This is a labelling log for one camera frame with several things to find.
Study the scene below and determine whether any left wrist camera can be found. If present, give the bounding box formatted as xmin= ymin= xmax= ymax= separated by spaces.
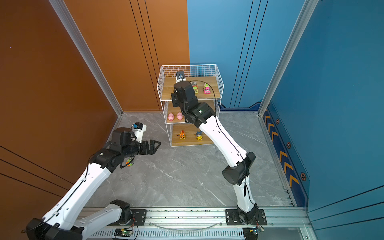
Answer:
xmin=131 ymin=122 xmax=147 ymax=143

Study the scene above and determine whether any green orange toy truck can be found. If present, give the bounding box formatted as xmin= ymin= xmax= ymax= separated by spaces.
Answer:
xmin=126 ymin=159 xmax=133 ymax=167

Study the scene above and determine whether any grey hooded pikachu figure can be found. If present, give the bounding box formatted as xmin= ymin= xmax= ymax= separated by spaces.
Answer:
xmin=195 ymin=131 xmax=203 ymax=141

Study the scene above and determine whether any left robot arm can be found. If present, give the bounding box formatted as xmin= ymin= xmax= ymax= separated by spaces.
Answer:
xmin=22 ymin=123 xmax=161 ymax=240

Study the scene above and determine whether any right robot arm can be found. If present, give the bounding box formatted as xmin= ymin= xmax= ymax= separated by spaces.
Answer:
xmin=171 ymin=81 xmax=259 ymax=225

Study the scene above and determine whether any orange pikachu figure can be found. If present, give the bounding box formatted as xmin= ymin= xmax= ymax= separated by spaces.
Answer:
xmin=177 ymin=130 xmax=186 ymax=140

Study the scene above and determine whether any left circuit board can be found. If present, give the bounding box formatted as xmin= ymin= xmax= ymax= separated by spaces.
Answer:
xmin=114 ymin=228 xmax=134 ymax=238

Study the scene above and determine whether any green toy car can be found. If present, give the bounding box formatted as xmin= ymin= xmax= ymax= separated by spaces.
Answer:
xmin=192 ymin=82 xmax=199 ymax=94

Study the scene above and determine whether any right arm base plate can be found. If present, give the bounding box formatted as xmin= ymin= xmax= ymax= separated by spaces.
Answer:
xmin=225 ymin=209 xmax=268 ymax=226

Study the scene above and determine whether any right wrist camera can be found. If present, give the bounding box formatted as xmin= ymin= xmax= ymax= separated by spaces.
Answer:
xmin=175 ymin=71 xmax=187 ymax=83

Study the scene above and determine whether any right aluminium corner post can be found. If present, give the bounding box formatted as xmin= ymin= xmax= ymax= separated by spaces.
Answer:
xmin=258 ymin=0 xmax=319 ymax=117

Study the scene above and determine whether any right circuit board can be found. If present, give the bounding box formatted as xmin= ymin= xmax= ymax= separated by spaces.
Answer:
xmin=243 ymin=226 xmax=265 ymax=240

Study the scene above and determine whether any white wire wooden shelf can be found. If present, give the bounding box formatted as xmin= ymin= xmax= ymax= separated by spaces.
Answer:
xmin=157 ymin=64 xmax=224 ymax=147

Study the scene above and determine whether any aluminium corner post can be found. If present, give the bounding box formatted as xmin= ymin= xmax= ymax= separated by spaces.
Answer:
xmin=49 ymin=0 xmax=124 ymax=117
xmin=258 ymin=0 xmax=319 ymax=117

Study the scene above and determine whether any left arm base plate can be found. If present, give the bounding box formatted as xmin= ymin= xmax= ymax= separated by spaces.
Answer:
xmin=109 ymin=209 xmax=147 ymax=227

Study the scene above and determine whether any left aluminium corner post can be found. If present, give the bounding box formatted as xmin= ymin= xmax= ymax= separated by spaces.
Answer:
xmin=49 ymin=0 xmax=124 ymax=117

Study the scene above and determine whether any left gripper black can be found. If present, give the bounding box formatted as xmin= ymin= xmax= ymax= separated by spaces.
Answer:
xmin=122 ymin=139 xmax=161 ymax=160

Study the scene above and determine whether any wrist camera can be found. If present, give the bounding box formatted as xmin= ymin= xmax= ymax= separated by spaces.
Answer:
xmin=131 ymin=122 xmax=147 ymax=143
xmin=175 ymin=71 xmax=187 ymax=83

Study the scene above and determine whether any circuit board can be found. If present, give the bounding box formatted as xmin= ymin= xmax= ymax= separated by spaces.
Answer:
xmin=243 ymin=226 xmax=265 ymax=240
xmin=114 ymin=228 xmax=134 ymax=238

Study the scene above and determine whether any pink toy truck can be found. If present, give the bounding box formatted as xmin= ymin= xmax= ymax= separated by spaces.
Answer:
xmin=204 ymin=83 xmax=211 ymax=95

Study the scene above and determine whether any pink pig toy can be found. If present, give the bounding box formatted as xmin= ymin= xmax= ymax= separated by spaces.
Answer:
xmin=177 ymin=112 xmax=184 ymax=121
xmin=168 ymin=113 xmax=174 ymax=121

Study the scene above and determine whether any aluminium rail frame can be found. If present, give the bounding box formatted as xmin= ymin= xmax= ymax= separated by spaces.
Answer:
xmin=90 ymin=207 xmax=317 ymax=240

